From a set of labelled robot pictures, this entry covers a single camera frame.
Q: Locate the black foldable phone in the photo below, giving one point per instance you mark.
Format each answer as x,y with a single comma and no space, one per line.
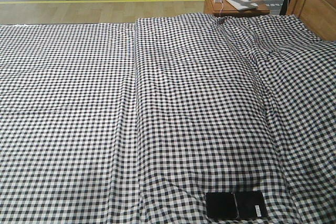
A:
236,205

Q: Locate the checkered bed sheet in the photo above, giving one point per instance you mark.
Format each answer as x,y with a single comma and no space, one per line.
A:
68,124

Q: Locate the checkered quilt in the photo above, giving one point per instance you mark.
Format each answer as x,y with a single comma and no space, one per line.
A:
229,105

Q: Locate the wooden headboard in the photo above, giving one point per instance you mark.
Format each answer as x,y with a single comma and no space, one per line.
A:
317,15

